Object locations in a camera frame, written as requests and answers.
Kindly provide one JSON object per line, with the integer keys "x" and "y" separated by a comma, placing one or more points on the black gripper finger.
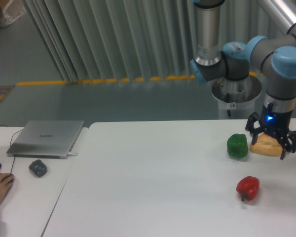
{"x": 287, "y": 140}
{"x": 254, "y": 117}

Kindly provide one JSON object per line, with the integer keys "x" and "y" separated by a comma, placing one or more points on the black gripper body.
{"x": 275, "y": 124}

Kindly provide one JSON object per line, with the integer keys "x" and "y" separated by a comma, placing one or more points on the red bell pepper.
{"x": 248, "y": 188}

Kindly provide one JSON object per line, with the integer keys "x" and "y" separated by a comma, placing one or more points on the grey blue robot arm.
{"x": 275, "y": 58}

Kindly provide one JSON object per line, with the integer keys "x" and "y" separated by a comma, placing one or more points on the triangular bread pastry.
{"x": 267, "y": 146}

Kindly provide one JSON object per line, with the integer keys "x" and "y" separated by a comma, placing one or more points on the green bell pepper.
{"x": 237, "y": 146}

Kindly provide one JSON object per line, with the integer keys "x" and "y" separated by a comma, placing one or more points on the grey pleated curtain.
{"x": 151, "y": 39}

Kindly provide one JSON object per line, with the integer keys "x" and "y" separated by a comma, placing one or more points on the silver closed laptop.
{"x": 46, "y": 139}

